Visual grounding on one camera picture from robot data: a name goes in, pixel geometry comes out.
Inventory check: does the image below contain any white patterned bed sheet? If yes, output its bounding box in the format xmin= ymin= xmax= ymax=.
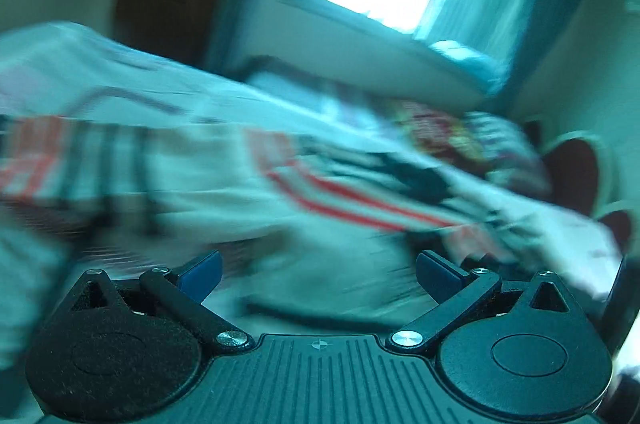
xmin=1 ymin=22 xmax=620 ymax=369

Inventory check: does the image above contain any striped grey white pillow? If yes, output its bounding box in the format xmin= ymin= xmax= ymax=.
xmin=462 ymin=112 xmax=552 ymax=200

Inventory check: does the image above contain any striped white red black sweater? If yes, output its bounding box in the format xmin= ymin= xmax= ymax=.
xmin=0 ymin=115 xmax=522 ymax=335

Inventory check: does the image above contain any red yellow patterned pillow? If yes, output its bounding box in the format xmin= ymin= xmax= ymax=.
xmin=388 ymin=100 xmax=490 ymax=177

